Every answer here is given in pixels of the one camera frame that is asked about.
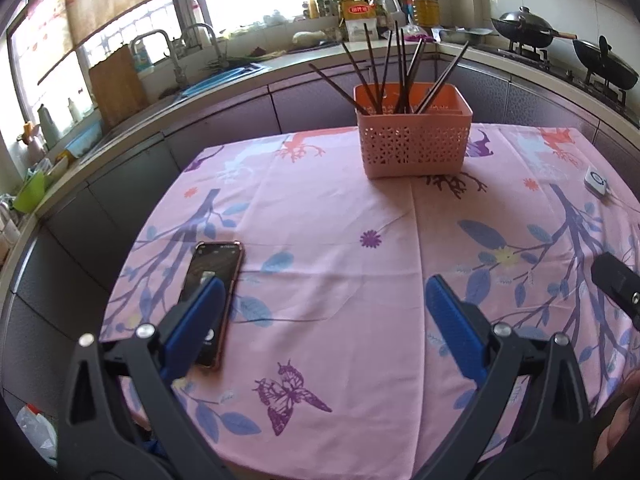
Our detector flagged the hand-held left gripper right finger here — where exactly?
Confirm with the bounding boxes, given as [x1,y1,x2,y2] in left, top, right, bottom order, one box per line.
[415,275,596,480]

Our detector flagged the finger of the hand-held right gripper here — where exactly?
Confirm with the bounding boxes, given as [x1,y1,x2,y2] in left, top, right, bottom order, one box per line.
[591,252,640,332]

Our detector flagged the thin white cable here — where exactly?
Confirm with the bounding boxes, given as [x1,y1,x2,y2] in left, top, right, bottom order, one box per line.
[605,192,640,212]

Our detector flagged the pink printed tablecloth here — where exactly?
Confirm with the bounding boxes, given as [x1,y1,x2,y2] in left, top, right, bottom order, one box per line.
[100,122,640,476]

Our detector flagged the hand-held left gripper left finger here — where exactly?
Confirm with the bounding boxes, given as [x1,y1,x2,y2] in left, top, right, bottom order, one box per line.
[57,275,227,480]

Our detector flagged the tall metal faucet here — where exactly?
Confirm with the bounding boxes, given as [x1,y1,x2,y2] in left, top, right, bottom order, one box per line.
[130,29,183,88]

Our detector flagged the wooden cutting board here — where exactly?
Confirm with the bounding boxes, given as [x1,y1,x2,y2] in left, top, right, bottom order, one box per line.
[89,47,150,131]

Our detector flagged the white plastic jug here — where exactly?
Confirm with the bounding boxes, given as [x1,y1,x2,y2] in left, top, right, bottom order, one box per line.
[377,0,406,26]

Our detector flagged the small white round-button device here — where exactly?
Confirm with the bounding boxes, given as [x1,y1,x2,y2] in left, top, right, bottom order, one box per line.
[584,166,611,198]

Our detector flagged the bunch of wooden chopsticks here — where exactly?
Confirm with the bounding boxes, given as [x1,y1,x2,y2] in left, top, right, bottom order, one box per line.
[308,19,472,116]

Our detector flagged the metal basin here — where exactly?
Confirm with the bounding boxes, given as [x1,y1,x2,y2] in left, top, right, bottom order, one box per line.
[440,27,493,45]

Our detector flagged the green onions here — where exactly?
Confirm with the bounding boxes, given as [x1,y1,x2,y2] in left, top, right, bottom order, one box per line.
[202,55,261,71]

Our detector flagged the black wok wooden handle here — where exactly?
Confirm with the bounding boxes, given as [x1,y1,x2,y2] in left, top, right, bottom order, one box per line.
[490,6,578,48]

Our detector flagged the grey thermos bottle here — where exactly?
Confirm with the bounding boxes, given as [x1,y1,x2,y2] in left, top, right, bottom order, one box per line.
[37,104,61,143]

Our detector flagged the orange plastic utensil basket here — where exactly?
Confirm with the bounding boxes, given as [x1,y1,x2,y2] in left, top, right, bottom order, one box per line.
[353,83,473,180]

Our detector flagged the yellow cooking oil bottle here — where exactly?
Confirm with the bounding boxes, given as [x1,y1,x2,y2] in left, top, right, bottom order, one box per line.
[411,0,441,28]

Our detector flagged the white plastic bag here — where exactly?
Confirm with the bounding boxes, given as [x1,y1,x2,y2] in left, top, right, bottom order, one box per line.
[15,404,58,466]

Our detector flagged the yellow labelled food bag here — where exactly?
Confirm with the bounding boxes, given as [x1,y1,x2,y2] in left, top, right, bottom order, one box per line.
[340,0,377,42]

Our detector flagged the blue kitchen sink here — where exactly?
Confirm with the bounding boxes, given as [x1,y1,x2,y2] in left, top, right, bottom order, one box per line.
[180,62,273,98]

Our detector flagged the gas stove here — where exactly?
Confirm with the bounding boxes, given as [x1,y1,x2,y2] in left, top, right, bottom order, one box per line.
[492,40,640,126]

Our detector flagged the black smartphone pink case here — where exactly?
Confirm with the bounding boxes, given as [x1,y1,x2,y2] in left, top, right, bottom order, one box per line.
[179,240,245,371]

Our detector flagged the green bowl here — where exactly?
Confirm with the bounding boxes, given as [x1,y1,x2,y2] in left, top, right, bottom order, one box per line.
[12,170,48,213]

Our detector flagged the curved metal faucet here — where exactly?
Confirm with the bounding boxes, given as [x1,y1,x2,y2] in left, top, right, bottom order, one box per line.
[179,22,223,63]

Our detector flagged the black wok with lid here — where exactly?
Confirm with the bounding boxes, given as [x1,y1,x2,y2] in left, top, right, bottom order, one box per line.
[572,35,640,93]

